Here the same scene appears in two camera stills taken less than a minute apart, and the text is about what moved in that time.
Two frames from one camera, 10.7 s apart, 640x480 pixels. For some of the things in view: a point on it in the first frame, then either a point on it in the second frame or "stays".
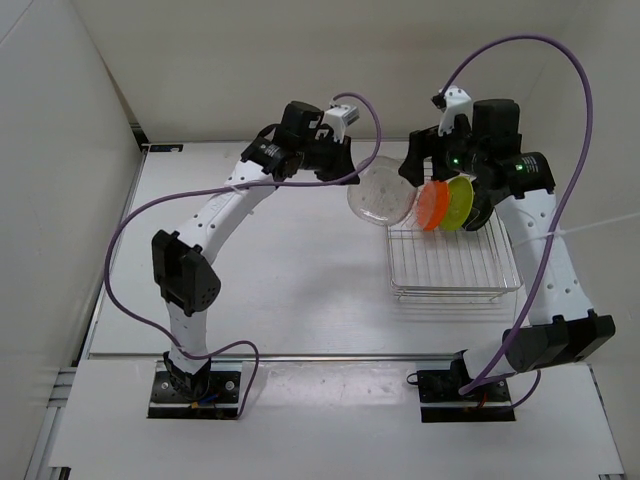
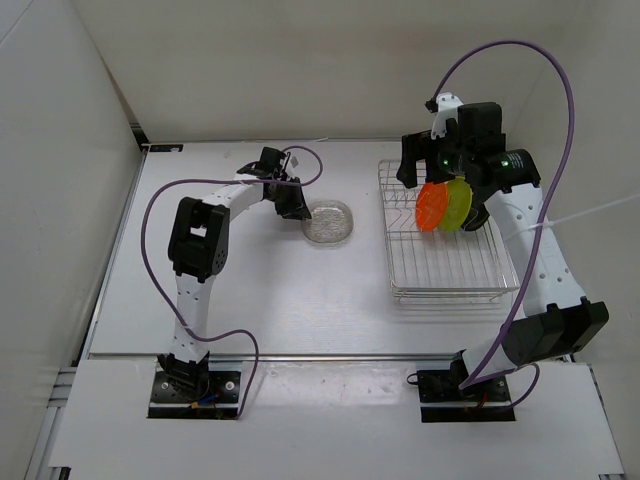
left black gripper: (343, 164) to (297, 208)
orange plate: (432, 204) stays
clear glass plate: (383, 196) to (331, 223)
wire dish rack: (453, 266) stays
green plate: (460, 203) stays
